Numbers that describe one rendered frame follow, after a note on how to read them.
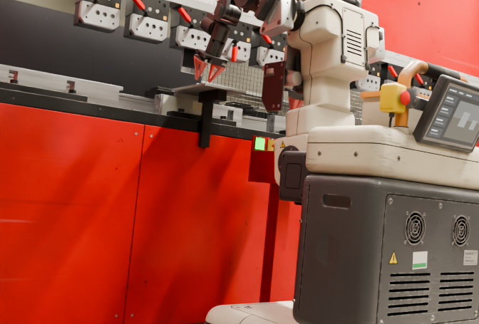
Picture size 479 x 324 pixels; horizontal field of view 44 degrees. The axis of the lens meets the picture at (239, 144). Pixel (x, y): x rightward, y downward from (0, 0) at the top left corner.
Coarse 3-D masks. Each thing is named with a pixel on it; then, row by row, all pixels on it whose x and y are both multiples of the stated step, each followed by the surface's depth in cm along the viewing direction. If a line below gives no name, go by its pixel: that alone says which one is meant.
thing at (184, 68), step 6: (186, 54) 244; (192, 54) 246; (198, 54) 247; (186, 60) 244; (192, 60) 246; (180, 66) 244; (186, 66) 244; (192, 66) 246; (186, 72) 245; (192, 72) 247
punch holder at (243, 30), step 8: (240, 24) 255; (248, 24) 257; (232, 32) 253; (240, 32) 255; (248, 32) 257; (240, 40) 255; (224, 48) 250; (240, 48) 255; (248, 48) 257; (224, 56) 252; (240, 56) 254; (248, 56) 257
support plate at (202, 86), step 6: (198, 84) 222; (204, 84) 218; (210, 84) 219; (174, 90) 238; (180, 90) 236; (186, 90) 234; (192, 90) 233; (198, 90) 232; (204, 90) 230; (228, 90) 225; (234, 90) 224; (240, 90) 226
